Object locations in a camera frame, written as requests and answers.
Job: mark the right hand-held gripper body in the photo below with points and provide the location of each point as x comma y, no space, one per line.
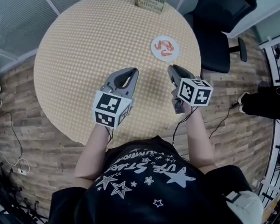
194,92

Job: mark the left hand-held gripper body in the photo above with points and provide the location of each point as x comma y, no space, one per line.
110,109

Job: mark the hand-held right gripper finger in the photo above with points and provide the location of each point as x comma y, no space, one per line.
173,78
184,72

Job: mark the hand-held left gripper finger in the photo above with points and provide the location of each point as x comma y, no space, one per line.
110,80
134,85

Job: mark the white round plate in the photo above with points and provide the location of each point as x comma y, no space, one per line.
176,53

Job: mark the person's left forearm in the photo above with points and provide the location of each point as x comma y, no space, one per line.
92,152

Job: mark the person's right forearm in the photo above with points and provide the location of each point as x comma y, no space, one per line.
198,138

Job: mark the round table checkered tablecloth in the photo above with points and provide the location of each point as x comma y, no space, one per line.
89,64

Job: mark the black office chair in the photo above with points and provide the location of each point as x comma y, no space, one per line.
212,49

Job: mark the white metal rack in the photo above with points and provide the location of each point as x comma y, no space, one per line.
270,42

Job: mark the black and white railing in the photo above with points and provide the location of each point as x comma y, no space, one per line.
276,133

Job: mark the person's black star-print t-shirt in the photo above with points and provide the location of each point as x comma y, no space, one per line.
149,193

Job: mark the white power adapter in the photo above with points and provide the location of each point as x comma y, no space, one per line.
22,172

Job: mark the gray waist pouch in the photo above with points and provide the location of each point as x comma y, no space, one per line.
245,207

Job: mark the black tripod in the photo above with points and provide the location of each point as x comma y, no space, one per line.
8,223

